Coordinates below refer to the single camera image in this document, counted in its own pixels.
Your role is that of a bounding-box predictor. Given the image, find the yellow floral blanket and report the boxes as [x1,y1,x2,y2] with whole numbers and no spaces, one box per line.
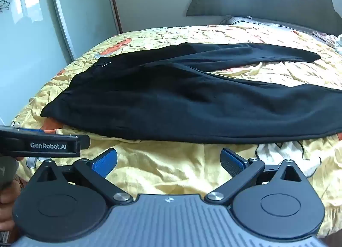
[0,24,342,240]

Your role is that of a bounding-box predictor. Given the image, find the grey pillow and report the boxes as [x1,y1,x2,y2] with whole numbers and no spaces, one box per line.
[219,15,342,37]

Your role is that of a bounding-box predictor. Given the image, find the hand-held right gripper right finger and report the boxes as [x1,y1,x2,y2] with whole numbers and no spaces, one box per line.
[204,148,308,206]

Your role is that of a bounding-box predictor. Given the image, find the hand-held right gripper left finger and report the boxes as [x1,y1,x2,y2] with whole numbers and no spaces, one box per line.
[36,148,134,206]

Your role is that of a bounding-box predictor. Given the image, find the pink floral cloth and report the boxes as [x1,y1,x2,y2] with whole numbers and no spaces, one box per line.
[312,30,338,47]

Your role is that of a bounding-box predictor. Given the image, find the black pants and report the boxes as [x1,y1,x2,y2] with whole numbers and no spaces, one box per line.
[41,42,342,145]

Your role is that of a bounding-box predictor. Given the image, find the person's left hand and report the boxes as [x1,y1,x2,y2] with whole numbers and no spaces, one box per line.
[0,173,22,237]

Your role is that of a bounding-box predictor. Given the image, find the floral glass wardrobe door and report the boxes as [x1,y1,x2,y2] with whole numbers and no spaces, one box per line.
[0,0,72,127]
[48,0,120,61]

